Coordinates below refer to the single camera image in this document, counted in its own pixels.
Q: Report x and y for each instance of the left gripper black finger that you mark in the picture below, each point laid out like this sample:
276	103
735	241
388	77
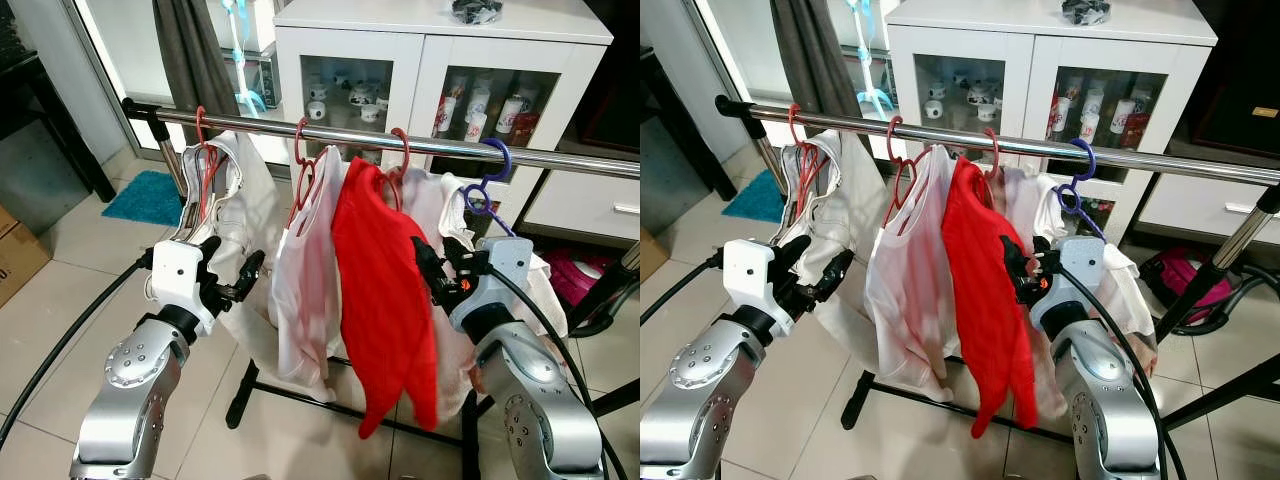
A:
251	275
796	250
838	275
211	250

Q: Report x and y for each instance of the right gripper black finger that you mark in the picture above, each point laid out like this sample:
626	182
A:
1014	262
1043	253
428	262
458	255

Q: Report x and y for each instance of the cream white jacket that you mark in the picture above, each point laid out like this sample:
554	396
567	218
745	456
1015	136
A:
255	200
850	190

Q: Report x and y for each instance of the red plastic hanger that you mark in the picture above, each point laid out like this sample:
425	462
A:
303	165
995	150
800	150
405	150
897	162
205	152

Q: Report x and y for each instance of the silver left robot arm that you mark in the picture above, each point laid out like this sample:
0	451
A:
700	380
135	372

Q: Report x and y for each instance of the blue plastic hanger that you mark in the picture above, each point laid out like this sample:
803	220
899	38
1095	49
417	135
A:
1093	160
507	160

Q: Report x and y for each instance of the red shirt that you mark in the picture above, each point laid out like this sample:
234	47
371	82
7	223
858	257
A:
380	290
985	290

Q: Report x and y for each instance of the white printed t-shirt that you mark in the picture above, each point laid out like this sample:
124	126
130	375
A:
1025	205
430	205

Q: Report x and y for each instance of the plain white t-shirt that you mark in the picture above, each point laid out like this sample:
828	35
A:
305	290
905	290

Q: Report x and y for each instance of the teal floor mat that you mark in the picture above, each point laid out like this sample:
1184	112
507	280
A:
145	200
755	198

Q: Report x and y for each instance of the pink vacuum cleaner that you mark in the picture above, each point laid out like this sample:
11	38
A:
1185	280
575	275

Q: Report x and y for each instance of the white low drawer cabinet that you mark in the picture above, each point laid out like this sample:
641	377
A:
580	205
1200	215

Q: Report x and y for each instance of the silver black clothes rack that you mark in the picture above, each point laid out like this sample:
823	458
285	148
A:
850	122
260	126

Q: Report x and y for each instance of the white red printed jar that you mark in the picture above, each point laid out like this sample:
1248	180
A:
510	115
1122	115
445	115
1060	115

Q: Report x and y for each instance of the red box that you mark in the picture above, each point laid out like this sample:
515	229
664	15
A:
528	132
1142	132

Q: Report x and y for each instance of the brown cardboard box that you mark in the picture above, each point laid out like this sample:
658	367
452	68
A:
18	260
650	255

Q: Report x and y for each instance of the light blue plastic hangers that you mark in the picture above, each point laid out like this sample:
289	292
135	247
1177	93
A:
250	100
875	100

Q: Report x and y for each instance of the black side table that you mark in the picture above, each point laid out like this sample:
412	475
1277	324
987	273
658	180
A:
74	130
690	130

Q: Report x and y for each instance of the white mug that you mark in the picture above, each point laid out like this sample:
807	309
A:
935	109
316	110

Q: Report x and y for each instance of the dark grey curtain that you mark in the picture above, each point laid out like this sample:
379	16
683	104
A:
195	60
810	60

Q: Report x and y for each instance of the white framed glass door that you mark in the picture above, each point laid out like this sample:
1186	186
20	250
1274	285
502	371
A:
70	70
690	60

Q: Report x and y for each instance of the white glass door cabinet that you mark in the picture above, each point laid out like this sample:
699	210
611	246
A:
1010	18
400	18

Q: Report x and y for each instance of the black television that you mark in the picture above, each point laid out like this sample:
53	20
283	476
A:
615	70
1240	60

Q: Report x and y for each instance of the black crumpled object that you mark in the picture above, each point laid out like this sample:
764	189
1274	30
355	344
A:
1085	10
478	10

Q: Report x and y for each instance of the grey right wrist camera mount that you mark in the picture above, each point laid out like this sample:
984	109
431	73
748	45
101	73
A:
505	262
1080	260

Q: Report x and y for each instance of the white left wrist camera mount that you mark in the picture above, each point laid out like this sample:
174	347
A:
178	270
750	270

